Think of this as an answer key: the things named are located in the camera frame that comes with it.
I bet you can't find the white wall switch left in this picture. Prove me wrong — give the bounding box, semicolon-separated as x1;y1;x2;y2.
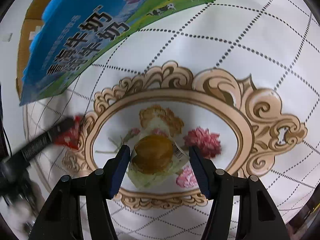
2;33;12;42

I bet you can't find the floral white table mat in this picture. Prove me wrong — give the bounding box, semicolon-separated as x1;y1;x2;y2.
22;0;319;239

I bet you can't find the round pastry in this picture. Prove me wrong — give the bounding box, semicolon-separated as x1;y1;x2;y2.
127;124;189;189

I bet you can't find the red white snack packet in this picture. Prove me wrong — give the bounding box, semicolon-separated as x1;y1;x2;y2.
54;115;82;150

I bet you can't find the open cardboard milk box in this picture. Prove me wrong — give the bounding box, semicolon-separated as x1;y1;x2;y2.
16;0;213;105

